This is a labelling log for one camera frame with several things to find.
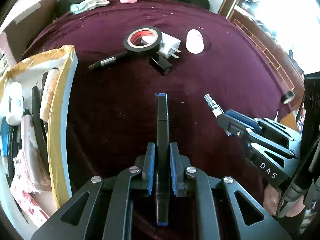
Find pink hand cream tube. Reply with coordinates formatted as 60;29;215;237
40;68;60;122

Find rose pattern cream tube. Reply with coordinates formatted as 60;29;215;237
10;150;52;228

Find person's right hand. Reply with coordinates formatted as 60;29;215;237
263;185;305;217

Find white tray with yellow tape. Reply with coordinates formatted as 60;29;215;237
1;45;78;238

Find white green glove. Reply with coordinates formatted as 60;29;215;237
70;0;110;15

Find white bottle green label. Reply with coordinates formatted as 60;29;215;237
4;82;23;126

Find silver craft knife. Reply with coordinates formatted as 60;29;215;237
274;109;279;122

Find blue battery pack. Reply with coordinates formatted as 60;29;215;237
0;117;10;157

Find silver white cream tube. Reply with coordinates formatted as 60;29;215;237
21;112;39;171

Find small black tape roll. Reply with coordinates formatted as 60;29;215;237
280;90;295;105

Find large black marker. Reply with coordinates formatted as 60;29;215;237
31;86;49;173

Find clear blue gel pen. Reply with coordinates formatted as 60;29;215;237
204;94;224;118

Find black marker blue caps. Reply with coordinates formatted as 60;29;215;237
156;93;170;226

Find black marker purple cap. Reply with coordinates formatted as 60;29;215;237
7;125;19;186

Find black silver pen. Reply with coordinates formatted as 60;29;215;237
88;52;127;70

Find small black clip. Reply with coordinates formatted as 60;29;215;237
149;54;172;76

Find maroon bed blanket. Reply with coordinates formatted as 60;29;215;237
23;0;290;239

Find black tape roll red core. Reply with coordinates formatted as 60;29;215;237
123;26;163;55

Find white bottle red label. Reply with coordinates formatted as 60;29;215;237
185;29;204;54

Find white power adapter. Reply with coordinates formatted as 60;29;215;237
157;33;181;59

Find yellow packing tape roll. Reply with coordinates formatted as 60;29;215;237
280;112;299;132

